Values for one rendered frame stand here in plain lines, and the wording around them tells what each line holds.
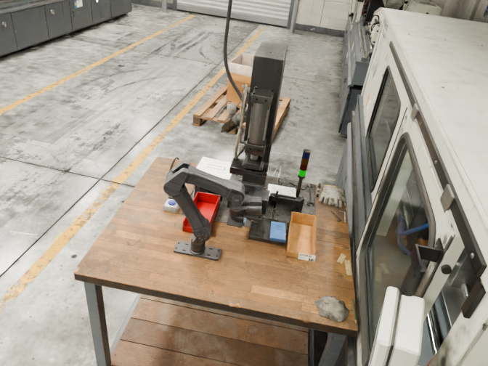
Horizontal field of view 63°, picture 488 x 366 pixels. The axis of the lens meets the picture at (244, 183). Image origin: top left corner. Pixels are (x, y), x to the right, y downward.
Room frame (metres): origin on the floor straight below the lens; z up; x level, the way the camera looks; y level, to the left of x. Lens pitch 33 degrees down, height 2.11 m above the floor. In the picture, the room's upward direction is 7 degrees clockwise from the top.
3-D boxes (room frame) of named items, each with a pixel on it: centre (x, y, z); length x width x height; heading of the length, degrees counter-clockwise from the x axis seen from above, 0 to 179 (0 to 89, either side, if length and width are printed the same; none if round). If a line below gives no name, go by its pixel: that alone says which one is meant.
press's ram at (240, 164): (1.74, -0.02, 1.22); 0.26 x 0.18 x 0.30; 175
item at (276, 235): (1.45, -0.19, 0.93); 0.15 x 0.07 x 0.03; 179
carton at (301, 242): (1.44, -0.30, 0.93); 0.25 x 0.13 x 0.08; 175
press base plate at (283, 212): (1.74, -0.06, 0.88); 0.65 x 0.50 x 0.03; 85
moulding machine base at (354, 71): (7.17, -1.96, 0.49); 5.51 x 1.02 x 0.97; 171
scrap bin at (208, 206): (1.52, 0.18, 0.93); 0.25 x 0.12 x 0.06; 175
